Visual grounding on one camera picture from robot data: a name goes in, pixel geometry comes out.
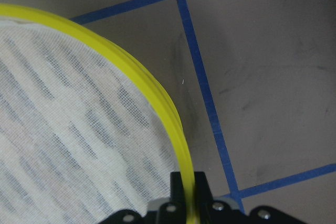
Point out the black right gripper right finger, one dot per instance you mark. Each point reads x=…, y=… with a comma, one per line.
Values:
x=204, y=199

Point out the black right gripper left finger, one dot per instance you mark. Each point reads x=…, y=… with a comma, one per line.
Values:
x=173, y=209

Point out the white steamer liner cloth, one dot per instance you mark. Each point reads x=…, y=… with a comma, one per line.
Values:
x=79, y=141

